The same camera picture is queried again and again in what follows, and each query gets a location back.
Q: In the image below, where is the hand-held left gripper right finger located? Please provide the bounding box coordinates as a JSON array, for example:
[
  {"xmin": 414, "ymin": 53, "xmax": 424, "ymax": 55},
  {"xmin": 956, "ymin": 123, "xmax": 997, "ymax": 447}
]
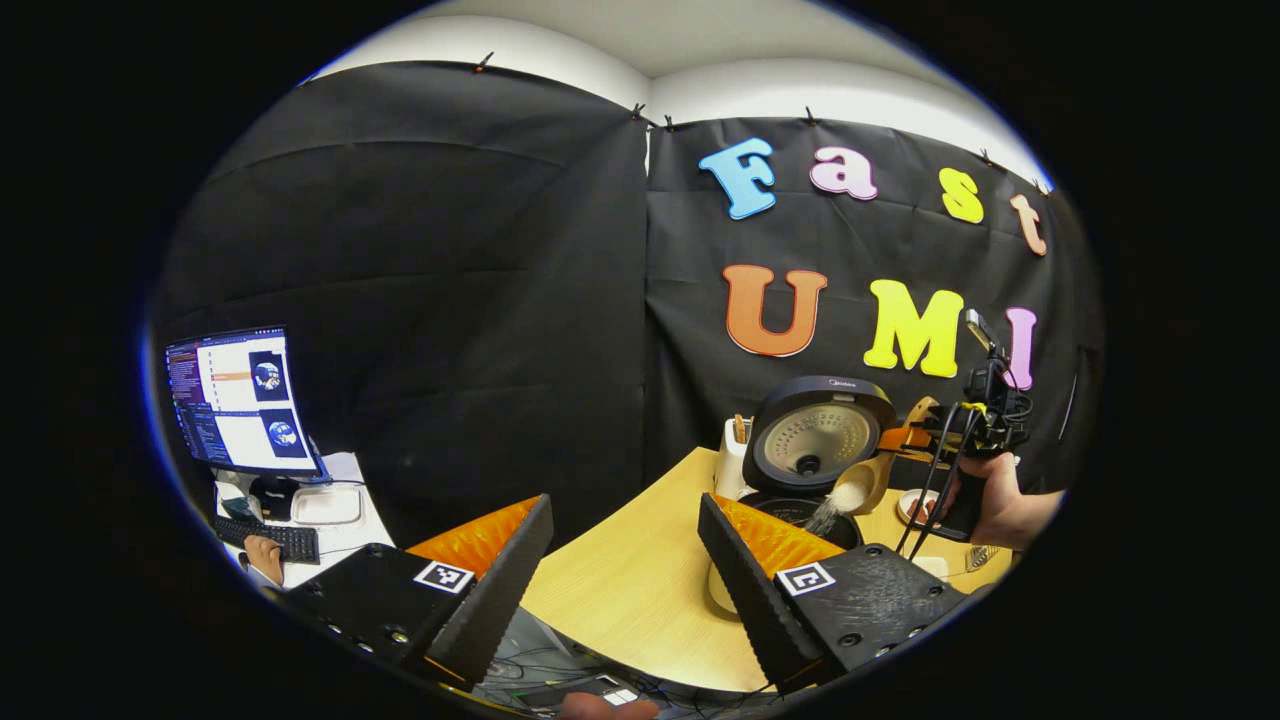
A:
[{"xmin": 697, "ymin": 493, "xmax": 969, "ymax": 696}]

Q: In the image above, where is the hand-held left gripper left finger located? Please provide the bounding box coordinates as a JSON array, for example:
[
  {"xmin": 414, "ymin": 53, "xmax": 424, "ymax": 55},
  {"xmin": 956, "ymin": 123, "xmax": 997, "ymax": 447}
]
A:
[{"xmin": 285, "ymin": 494, "xmax": 554, "ymax": 691}]

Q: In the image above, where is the wooden spoon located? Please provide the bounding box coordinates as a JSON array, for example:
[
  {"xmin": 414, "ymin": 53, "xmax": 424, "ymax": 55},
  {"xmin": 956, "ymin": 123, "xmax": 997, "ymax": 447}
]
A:
[{"xmin": 830, "ymin": 396, "xmax": 941, "ymax": 517}]

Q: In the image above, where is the white rice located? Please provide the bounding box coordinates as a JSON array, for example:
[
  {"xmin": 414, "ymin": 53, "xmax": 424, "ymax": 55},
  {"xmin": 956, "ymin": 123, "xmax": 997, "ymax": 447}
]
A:
[{"xmin": 805, "ymin": 483, "xmax": 869, "ymax": 537}]

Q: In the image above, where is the silver black rice cooker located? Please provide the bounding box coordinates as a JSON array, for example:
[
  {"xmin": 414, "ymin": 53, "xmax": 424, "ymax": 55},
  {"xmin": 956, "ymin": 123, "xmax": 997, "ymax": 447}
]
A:
[{"xmin": 707, "ymin": 376, "xmax": 898, "ymax": 616}]

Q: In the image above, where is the white utensil holder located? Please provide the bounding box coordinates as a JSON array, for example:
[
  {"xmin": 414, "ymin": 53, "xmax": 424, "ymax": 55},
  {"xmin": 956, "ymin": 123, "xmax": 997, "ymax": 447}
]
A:
[{"xmin": 715, "ymin": 415, "xmax": 754, "ymax": 501}]

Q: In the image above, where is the white desk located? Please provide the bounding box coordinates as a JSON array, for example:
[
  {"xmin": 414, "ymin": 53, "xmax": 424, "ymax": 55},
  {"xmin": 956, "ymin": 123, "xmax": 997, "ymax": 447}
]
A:
[{"xmin": 215, "ymin": 452, "xmax": 397, "ymax": 591}]

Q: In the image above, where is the white flat box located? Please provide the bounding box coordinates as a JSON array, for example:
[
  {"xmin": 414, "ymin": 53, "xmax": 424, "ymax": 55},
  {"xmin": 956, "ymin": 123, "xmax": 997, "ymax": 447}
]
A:
[{"xmin": 290, "ymin": 485, "xmax": 363, "ymax": 528}]

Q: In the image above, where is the black keyboard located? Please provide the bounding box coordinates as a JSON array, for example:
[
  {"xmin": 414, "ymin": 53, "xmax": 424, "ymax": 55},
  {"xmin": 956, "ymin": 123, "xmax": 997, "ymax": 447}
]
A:
[{"xmin": 213, "ymin": 515, "xmax": 321, "ymax": 565}]

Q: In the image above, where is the black backdrop cloth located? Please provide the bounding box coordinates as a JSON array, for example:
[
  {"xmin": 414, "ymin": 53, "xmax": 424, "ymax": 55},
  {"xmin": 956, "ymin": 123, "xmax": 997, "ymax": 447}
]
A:
[{"xmin": 150, "ymin": 60, "xmax": 1106, "ymax": 551}]

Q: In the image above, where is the computer monitor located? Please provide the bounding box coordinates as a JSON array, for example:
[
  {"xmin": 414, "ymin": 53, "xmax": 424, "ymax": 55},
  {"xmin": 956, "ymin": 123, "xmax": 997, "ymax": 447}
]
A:
[{"xmin": 165, "ymin": 326, "xmax": 323, "ymax": 480}]

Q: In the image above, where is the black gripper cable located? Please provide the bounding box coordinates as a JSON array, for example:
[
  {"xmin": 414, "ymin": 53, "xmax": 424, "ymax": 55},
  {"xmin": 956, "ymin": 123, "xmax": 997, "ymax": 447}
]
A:
[{"xmin": 895, "ymin": 403, "xmax": 986, "ymax": 557}]

